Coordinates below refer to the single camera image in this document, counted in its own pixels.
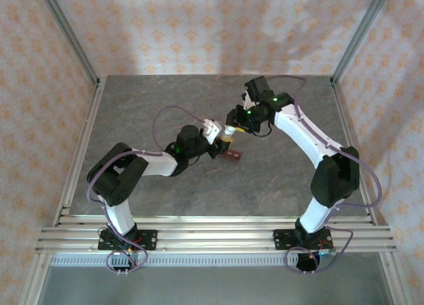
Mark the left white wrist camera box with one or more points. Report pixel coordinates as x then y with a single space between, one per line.
212 129

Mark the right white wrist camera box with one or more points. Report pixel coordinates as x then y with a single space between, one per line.
246 101

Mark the orange patterned white curtain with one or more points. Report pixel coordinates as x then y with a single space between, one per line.
212 26

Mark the aluminium corner post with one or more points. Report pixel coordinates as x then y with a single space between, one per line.
71 36
359 36

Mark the white pill bottle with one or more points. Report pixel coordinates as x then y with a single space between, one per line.
229 131

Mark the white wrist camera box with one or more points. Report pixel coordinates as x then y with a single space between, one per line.
212 129
246 101

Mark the aluminium side rail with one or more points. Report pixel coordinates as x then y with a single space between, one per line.
89 129
344 119

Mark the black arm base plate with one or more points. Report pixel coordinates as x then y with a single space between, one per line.
149 240
285 240

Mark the grey metal panel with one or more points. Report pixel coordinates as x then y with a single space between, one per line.
212 286

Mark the brown weekly pill organizer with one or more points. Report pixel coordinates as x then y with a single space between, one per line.
233 156

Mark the green circuit board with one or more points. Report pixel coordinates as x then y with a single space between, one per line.
328 253

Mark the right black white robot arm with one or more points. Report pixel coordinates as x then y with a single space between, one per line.
334 179

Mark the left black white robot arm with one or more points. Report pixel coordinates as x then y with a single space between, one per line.
116 175

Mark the aluminium mounting rail frame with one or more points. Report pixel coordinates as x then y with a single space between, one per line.
215 238

